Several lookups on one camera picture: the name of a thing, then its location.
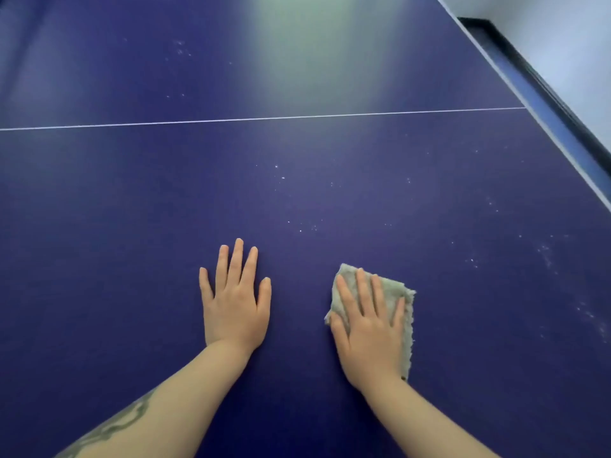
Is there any person's right hand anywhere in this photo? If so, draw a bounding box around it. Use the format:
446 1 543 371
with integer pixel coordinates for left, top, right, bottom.
329 267 407 394

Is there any person's left hand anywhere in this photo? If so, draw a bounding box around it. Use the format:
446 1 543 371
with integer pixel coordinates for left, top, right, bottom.
198 238 272 354

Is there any grey cleaning cloth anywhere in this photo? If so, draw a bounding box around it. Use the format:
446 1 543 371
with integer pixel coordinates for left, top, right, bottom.
324 263 417 382

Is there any person's right forearm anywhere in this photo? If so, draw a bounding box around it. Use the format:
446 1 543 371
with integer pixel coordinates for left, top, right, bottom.
362 378 500 458

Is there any person's left forearm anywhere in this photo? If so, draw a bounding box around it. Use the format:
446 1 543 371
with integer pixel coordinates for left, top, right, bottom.
55 340 254 458

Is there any blue table tennis table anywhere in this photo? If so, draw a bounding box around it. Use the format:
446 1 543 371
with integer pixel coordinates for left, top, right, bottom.
0 0 611 458

